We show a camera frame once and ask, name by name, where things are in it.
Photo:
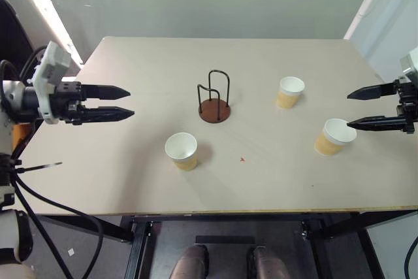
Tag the orange object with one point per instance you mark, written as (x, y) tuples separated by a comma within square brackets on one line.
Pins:
[(21, 135)]

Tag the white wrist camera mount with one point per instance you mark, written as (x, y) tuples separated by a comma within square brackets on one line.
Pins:
[(411, 66), (49, 70)]

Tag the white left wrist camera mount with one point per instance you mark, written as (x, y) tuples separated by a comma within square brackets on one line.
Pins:
[(49, 70)]

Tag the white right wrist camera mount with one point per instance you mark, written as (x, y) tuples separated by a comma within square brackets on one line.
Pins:
[(411, 66)]

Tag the dark rounded shape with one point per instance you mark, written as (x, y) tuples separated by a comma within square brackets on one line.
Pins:
[(266, 264), (192, 262)]

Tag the black metal table frame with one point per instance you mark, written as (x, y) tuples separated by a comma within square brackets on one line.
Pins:
[(140, 243)]

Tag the white paper scrap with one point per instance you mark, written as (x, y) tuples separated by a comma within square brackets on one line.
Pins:
[(70, 252)]

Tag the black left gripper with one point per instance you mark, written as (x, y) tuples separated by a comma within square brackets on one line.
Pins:
[(67, 96)]

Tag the black chair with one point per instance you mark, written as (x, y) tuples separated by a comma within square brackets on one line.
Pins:
[(13, 30)]

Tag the tan paper cup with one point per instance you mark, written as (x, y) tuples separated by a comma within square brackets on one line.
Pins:
[(326, 146), (285, 99), (186, 163)]

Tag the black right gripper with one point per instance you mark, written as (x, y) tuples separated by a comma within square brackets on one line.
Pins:
[(408, 109)]

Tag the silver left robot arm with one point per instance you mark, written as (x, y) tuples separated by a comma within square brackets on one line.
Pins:
[(13, 96)]

